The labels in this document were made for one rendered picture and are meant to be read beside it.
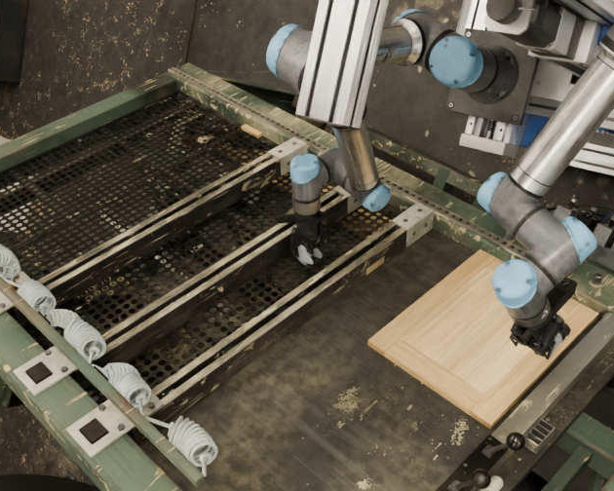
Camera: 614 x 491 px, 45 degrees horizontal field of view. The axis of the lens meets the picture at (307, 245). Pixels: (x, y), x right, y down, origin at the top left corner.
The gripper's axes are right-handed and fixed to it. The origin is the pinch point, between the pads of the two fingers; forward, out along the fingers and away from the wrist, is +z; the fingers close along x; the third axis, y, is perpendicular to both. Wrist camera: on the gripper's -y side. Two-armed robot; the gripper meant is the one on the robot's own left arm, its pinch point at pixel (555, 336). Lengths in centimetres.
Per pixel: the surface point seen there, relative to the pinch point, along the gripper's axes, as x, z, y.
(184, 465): -37, -39, 58
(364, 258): -61, 17, -5
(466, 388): -18.8, 17.9, 15.5
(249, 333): -68, -2, 30
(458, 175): -92, 96, -70
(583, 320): -7.6, 38.9, -16.4
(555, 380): -3.2, 24.9, 3.8
